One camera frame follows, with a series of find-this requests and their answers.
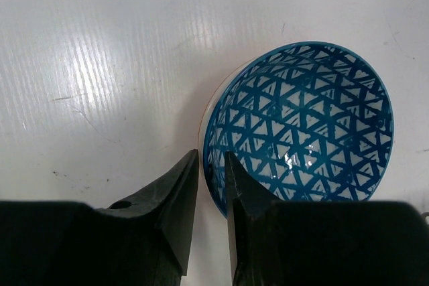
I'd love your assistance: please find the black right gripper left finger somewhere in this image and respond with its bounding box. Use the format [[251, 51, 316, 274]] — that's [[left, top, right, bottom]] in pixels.
[[1, 150, 198, 285]]

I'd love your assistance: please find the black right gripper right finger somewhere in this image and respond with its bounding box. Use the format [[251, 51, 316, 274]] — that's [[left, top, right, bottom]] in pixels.
[[225, 152, 428, 285]]

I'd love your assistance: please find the blue white patterned bowl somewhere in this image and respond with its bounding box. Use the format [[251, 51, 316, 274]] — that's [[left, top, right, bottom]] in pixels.
[[203, 42, 394, 214]]

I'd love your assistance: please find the orange bowl under stack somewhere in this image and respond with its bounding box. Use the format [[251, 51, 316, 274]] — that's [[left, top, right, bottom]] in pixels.
[[198, 59, 253, 171]]

